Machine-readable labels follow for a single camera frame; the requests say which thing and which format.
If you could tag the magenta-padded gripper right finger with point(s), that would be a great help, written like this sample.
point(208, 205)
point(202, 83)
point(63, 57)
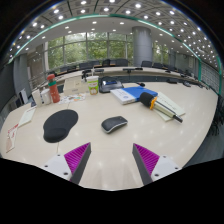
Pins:
point(165, 165)

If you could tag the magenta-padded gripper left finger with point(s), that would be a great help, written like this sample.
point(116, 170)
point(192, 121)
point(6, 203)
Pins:
point(55, 165)

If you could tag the black computer mouse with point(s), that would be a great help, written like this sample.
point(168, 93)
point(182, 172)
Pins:
point(114, 124)

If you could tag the black mouse pad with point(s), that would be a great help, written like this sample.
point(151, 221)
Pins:
point(60, 125)

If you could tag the red and white leaflet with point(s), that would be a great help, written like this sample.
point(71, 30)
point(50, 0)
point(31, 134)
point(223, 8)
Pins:
point(12, 138)

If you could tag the white sheet with red header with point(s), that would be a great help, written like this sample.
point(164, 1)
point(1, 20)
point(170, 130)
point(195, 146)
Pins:
point(27, 116)

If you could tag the white paper document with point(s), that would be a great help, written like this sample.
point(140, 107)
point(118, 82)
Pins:
point(173, 103)

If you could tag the white lidded mug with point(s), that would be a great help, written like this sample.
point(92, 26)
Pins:
point(46, 97)

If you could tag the white paper cup stack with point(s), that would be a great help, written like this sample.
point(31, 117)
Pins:
point(36, 98)

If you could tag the black handheld microphone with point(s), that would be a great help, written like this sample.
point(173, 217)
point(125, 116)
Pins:
point(146, 99)

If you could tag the colourful sticker sheet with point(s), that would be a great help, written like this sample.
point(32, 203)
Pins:
point(73, 98)

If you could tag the red bottle with green band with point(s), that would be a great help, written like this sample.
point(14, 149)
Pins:
point(53, 91)

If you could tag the blue and white book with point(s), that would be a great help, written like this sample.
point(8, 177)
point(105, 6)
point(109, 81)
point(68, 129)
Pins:
point(141, 93)

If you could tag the white cardboard box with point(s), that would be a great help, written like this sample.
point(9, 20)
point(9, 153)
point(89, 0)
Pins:
point(75, 87)

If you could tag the printed paper cup with straw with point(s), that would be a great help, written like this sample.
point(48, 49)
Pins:
point(93, 86)

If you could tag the black conference microphone console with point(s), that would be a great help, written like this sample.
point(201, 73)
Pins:
point(110, 86)

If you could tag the long curved conference desk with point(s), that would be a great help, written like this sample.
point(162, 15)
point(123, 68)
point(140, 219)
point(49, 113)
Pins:
point(113, 71)

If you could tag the dark office chairs row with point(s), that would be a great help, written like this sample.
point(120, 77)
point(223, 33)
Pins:
point(121, 62)

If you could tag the grey round column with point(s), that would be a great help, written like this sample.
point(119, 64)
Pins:
point(142, 46)

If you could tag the round ceiling lights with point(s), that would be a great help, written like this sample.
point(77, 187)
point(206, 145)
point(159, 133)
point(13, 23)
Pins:
point(138, 5)

